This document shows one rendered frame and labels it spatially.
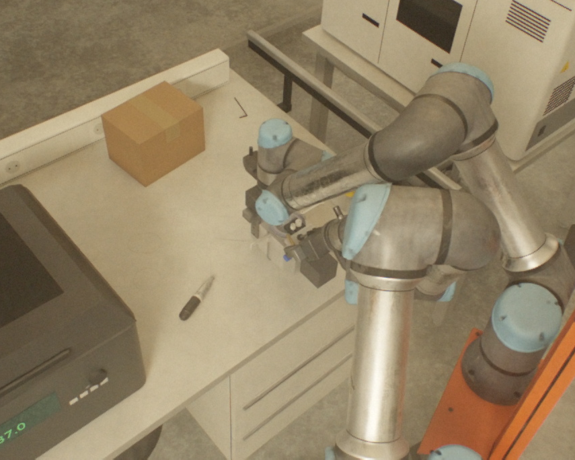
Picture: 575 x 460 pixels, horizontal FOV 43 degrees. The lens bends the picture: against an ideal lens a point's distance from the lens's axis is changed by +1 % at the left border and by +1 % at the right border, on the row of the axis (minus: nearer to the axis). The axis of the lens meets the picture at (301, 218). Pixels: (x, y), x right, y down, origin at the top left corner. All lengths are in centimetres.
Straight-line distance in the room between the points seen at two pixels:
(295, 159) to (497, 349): 57
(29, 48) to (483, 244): 338
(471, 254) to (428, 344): 177
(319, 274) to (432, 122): 60
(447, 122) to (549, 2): 79
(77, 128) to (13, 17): 237
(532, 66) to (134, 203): 112
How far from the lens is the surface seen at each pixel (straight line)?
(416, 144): 121
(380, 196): 105
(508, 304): 138
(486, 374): 148
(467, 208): 107
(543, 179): 359
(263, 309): 174
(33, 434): 154
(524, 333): 137
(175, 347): 170
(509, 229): 141
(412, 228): 104
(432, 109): 122
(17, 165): 207
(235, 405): 197
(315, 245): 156
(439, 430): 147
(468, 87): 129
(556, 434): 280
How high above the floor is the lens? 234
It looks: 48 degrees down
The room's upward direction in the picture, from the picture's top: 5 degrees clockwise
